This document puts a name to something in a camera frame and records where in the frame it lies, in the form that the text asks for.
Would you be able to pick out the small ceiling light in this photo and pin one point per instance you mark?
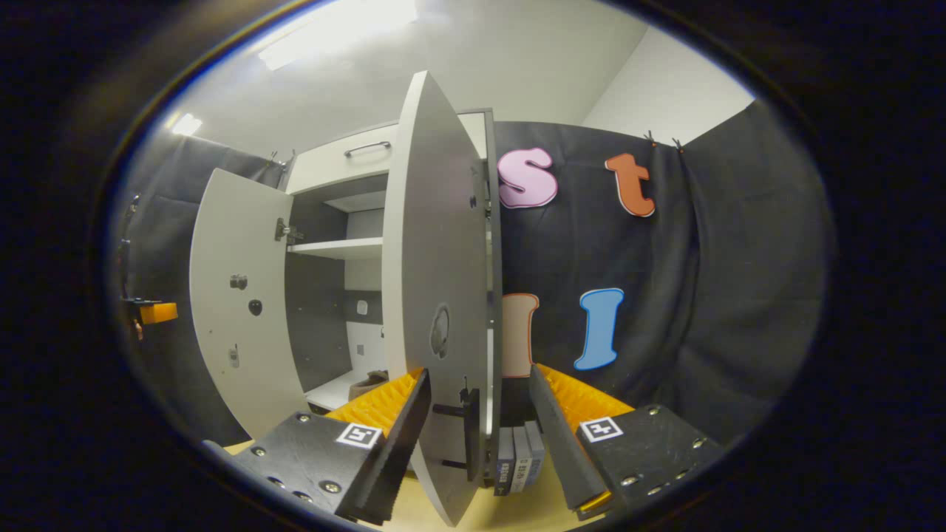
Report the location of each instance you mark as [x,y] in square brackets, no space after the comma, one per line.
[185,124]

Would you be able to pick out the white shoe cabinet door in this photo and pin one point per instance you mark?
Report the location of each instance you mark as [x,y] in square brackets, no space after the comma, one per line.
[244,295]
[436,244]

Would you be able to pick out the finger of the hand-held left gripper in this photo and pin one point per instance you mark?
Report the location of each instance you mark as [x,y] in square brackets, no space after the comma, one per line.
[159,313]

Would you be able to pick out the white cabinet drawer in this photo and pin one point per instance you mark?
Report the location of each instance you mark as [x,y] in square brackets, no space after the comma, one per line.
[325,166]

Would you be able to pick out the brown shoe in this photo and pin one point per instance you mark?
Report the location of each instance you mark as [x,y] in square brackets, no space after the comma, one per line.
[368,386]

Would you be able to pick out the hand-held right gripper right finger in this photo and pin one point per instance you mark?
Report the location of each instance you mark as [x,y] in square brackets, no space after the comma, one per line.
[558,443]

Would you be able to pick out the black backdrop cloth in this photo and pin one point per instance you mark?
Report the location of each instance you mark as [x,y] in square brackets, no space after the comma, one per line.
[159,222]
[739,281]

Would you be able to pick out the white shoe cabinet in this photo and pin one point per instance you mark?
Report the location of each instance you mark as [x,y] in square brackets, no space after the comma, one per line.
[332,247]

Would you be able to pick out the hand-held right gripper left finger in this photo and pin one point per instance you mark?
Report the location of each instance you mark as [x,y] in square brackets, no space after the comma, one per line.
[403,451]

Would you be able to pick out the grey box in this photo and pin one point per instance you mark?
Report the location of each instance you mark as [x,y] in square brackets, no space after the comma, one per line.
[504,462]
[522,458]
[536,443]

